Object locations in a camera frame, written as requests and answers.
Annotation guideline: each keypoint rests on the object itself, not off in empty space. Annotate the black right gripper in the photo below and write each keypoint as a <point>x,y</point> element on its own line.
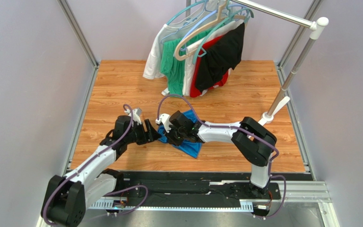
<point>172,135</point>

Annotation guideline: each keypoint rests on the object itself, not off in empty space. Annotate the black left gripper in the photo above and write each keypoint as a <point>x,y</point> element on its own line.
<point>147,136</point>

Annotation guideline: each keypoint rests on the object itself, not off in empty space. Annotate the blue cloth napkin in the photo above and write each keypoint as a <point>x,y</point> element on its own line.
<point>189,148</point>

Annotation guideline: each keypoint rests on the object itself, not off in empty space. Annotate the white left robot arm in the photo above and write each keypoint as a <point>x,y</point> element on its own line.
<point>69,196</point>

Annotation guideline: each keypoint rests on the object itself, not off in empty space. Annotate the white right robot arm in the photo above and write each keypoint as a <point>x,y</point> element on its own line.
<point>250,137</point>

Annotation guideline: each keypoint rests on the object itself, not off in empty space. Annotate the red t-shirt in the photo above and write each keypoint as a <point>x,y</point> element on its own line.
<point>206,76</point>

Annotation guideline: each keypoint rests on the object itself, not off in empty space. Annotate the green t-shirt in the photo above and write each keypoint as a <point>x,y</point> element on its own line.
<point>179,74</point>

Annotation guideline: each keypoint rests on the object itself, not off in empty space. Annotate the white t-shirt left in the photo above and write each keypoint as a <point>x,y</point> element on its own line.
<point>152,67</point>

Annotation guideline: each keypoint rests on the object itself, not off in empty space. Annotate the white t-shirt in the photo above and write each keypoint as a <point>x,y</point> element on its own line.
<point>152,67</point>
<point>192,46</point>

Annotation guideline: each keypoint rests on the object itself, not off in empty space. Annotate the white t-shirt middle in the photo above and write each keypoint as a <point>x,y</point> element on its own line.
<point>192,46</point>

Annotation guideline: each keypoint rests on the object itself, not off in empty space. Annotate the black t-shirt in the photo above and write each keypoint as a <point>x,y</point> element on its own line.
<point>227,52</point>

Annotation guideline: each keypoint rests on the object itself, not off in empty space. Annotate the teal plastic hanger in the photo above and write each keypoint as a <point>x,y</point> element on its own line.
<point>215,32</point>

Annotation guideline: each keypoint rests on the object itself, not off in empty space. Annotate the teal hanger left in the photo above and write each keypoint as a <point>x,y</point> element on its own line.
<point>186,10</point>

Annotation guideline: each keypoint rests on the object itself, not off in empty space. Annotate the blue plastic hanger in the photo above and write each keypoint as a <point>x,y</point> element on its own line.
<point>185,29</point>

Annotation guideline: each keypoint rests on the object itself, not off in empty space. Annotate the white clothes rack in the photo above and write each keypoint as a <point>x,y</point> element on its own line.
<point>316,28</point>

